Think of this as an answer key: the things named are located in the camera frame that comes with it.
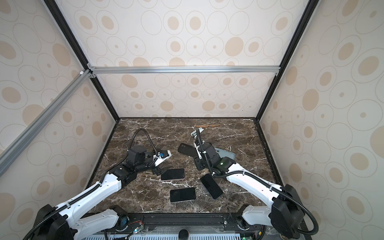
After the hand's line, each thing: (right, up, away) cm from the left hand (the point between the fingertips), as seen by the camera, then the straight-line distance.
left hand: (171, 156), depth 77 cm
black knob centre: (+8, -31, -14) cm, 35 cm away
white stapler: (+12, +12, +32) cm, 36 cm away
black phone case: (+8, +1, +26) cm, 27 cm away
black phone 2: (+5, -22, +6) cm, 24 cm away
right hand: (+15, -1, +5) cm, 15 cm away
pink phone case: (0, -16, +11) cm, 19 cm away
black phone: (-1, -13, +13) cm, 18 cm away
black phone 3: (+22, -18, +8) cm, 30 cm away
